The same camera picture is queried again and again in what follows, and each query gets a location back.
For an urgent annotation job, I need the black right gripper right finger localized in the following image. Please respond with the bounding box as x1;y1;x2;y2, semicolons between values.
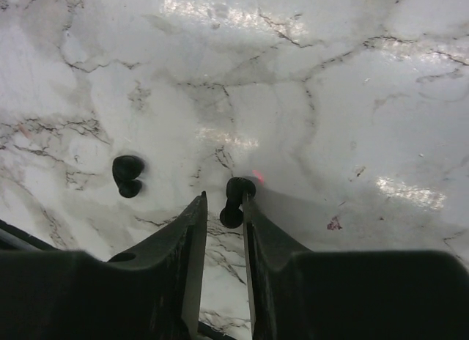
243;196;468;339

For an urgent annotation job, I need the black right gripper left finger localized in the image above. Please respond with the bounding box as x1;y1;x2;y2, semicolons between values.
1;194;207;339

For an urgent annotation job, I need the black ear hook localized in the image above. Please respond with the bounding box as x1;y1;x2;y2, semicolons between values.
219;177;256;229
112;155;145;199

